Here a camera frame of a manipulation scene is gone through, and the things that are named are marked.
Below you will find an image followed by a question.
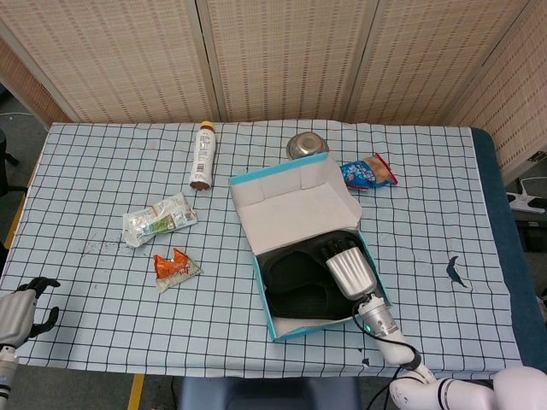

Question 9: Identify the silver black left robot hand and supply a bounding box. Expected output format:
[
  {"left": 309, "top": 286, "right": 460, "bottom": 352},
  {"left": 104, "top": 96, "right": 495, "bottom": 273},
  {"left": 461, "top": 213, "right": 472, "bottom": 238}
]
[{"left": 0, "top": 276, "right": 62, "bottom": 347}]

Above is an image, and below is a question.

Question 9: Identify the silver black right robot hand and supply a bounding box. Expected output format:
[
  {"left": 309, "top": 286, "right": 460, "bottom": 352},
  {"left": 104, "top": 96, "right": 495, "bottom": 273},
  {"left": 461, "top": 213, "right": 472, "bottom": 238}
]
[{"left": 318, "top": 237, "right": 379, "bottom": 300}]

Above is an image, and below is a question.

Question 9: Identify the black rubber slipper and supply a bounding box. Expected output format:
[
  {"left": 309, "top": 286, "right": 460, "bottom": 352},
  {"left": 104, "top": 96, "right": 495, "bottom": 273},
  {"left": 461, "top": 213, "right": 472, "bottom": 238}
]
[
  {"left": 260, "top": 238, "right": 343, "bottom": 294},
  {"left": 268, "top": 279, "right": 361, "bottom": 320}
]

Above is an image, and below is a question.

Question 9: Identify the blue cardboard shoe box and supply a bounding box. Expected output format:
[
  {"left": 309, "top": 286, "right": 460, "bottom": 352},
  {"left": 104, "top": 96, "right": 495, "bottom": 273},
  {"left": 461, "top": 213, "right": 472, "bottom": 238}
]
[{"left": 227, "top": 151, "right": 393, "bottom": 343}]

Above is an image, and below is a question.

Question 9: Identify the blue checkered tablecloth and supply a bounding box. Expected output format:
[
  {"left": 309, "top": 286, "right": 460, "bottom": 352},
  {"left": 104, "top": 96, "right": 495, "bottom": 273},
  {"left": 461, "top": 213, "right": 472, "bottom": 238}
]
[{"left": 0, "top": 119, "right": 525, "bottom": 379}]

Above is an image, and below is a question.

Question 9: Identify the blue red snack packet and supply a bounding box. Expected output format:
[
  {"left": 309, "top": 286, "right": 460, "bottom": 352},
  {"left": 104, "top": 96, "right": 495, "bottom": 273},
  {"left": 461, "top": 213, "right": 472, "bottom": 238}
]
[{"left": 340, "top": 152, "right": 398, "bottom": 190}]

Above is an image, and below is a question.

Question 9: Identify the small metal bowl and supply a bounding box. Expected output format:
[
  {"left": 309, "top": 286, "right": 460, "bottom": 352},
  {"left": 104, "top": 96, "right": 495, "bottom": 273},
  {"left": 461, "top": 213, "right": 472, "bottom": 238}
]
[{"left": 285, "top": 132, "right": 330, "bottom": 161}]

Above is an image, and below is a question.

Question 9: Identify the blue padded table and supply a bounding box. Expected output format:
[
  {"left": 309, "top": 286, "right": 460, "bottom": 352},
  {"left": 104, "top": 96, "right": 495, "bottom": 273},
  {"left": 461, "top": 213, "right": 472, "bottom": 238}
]
[{"left": 469, "top": 126, "right": 547, "bottom": 368}]

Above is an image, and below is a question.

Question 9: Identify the orange white snack packet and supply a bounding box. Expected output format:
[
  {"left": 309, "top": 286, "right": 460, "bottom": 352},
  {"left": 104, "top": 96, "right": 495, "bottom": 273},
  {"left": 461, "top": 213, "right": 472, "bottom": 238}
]
[{"left": 152, "top": 248, "right": 203, "bottom": 294}]

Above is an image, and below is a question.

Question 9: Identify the white green snack packet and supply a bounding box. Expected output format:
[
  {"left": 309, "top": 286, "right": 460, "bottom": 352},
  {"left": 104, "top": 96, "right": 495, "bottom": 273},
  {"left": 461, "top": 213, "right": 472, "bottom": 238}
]
[{"left": 122, "top": 191, "right": 199, "bottom": 248}]

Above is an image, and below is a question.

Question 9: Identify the white bottle with brown drink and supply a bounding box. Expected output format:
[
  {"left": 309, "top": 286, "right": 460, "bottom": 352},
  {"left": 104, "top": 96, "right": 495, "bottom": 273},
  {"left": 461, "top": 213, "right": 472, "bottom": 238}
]
[{"left": 189, "top": 120, "right": 217, "bottom": 192}]

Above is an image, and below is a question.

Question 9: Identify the woven bamboo screen panel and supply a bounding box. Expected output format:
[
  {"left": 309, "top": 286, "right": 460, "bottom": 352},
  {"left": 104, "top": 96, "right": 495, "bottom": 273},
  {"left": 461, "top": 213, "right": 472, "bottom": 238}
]
[
  {"left": 352, "top": 0, "right": 533, "bottom": 129},
  {"left": 0, "top": 0, "right": 221, "bottom": 125},
  {"left": 0, "top": 36, "right": 82, "bottom": 127},
  {"left": 448, "top": 0, "right": 547, "bottom": 180},
  {"left": 196, "top": 0, "right": 381, "bottom": 125}
]

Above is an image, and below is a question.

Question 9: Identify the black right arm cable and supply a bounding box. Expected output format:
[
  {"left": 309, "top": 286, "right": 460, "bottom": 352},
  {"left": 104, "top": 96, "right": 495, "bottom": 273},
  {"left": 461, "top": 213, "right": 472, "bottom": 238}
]
[{"left": 350, "top": 301, "right": 428, "bottom": 410}]

